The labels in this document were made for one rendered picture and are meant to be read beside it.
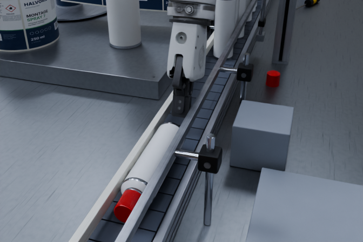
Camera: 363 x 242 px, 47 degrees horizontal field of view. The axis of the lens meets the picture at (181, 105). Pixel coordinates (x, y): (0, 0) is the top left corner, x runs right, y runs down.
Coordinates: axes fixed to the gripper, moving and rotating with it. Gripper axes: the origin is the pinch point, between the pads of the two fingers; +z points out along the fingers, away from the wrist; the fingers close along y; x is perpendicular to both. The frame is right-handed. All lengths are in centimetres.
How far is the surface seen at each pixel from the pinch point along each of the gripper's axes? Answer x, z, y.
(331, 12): -29, -25, 99
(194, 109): -4.1, -1.0, -6.7
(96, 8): 49, -18, 59
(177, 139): -3.9, 2.1, -15.2
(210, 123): -4.9, 3.7, 5.2
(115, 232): 1.1, 14.1, -24.1
